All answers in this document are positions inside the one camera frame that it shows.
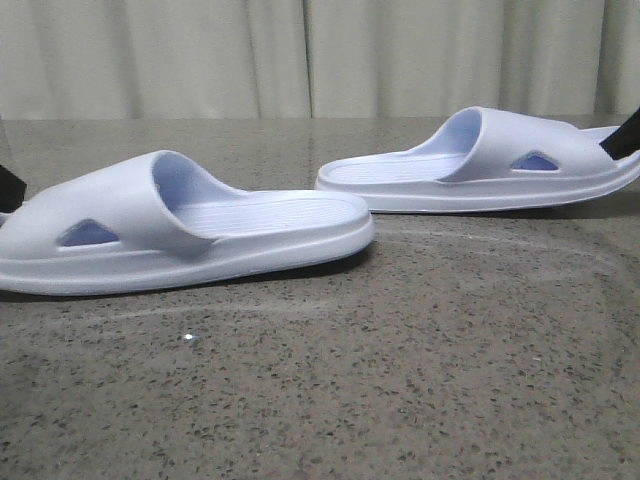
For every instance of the black gripper finger at image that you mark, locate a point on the black gripper finger at image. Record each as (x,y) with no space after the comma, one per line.
(12,191)

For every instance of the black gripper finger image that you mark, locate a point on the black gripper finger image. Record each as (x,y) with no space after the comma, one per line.
(625,140)

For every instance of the blue slipper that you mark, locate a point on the blue slipper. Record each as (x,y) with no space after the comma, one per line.
(484,159)
(160,221)

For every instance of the beige curtain backdrop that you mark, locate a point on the beige curtain backdrop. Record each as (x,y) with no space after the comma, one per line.
(335,59)

